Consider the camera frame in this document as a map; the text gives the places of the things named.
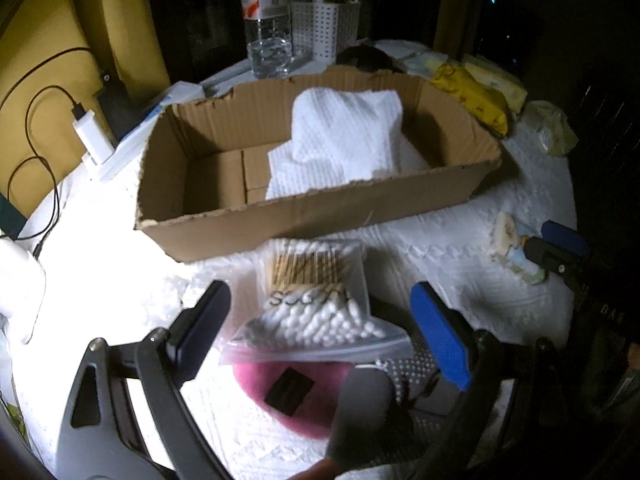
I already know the cartoon bear tissue pack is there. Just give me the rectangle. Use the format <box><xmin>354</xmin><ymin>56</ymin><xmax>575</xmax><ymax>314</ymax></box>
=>
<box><xmin>489</xmin><ymin>211</ymin><xmax>546</xmax><ymax>285</ymax></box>

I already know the cotton swab bag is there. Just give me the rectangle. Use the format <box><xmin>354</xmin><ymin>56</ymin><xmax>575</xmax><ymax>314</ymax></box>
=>
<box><xmin>221</xmin><ymin>238</ymin><xmax>413</xmax><ymax>364</ymax></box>

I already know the white towel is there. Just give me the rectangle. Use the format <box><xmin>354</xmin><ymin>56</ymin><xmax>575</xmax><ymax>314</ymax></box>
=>
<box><xmin>266</xmin><ymin>88</ymin><xmax>428</xmax><ymax>200</ymax></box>

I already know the white knitted tablecloth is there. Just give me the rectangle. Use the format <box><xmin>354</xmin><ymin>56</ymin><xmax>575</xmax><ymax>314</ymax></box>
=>
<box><xmin>11</xmin><ymin>125</ymin><xmax>576</xmax><ymax>479</ymax></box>

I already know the crumpled clear plastic bag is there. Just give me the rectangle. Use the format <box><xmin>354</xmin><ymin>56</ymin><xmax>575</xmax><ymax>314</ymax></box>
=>
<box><xmin>521</xmin><ymin>101</ymin><xmax>578</xmax><ymax>157</ymax></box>

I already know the yellow tissue pack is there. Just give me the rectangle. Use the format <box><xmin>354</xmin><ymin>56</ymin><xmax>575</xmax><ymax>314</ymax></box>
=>
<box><xmin>431</xmin><ymin>63</ymin><xmax>510</xmax><ymax>139</ymax></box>

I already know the pale cream tissue pack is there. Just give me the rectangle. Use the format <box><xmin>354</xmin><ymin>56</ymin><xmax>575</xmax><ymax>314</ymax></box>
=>
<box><xmin>462</xmin><ymin>54</ymin><xmax>527</xmax><ymax>114</ymax></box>

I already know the pink fluffy sponge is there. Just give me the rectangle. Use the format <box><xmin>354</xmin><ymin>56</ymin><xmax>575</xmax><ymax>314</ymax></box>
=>
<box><xmin>232</xmin><ymin>362</ymin><xmax>354</xmax><ymax>440</ymax></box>

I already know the brown cardboard box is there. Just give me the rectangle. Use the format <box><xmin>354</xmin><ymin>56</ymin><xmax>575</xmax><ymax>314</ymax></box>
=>
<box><xmin>134</xmin><ymin>66</ymin><xmax>501</xmax><ymax>262</ymax></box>

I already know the black round object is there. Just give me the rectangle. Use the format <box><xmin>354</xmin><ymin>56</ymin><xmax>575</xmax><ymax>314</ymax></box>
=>
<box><xmin>335</xmin><ymin>44</ymin><xmax>404</xmax><ymax>74</ymax></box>

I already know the white usb charger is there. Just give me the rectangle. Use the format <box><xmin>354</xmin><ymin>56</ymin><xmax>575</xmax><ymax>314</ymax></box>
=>
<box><xmin>72</xmin><ymin>106</ymin><xmax>115</xmax><ymax>165</ymax></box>

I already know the white perforated plastic basket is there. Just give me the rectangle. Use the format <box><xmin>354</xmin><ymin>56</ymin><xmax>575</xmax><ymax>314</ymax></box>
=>
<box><xmin>291</xmin><ymin>1</ymin><xmax>360</xmax><ymax>64</ymax></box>

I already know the black power adapter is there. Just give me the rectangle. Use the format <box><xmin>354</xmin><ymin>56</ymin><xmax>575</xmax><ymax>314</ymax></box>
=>
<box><xmin>94</xmin><ymin>70</ymin><xmax>142</xmax><ymax>144</ymax></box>

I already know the white power strip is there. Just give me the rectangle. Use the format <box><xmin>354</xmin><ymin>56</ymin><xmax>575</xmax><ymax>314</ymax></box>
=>
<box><xmin>82</xmin><ymin>81</ymin><xmax>205</xmax><ymax>180</ymax></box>

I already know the clear plastic water bottle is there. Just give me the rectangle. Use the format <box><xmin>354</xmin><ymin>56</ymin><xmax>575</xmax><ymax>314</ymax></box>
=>
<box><xmin>241</xmin><ymin>0</ymin><xmax>293</xmax><ymax>79</ymax></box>

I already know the black charging cable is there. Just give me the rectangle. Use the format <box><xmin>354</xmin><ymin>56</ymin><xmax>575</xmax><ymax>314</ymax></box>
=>
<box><xmin>0</xmin><ymin>46</ymin><xmax>109</xmax><ymax>260</ymax></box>

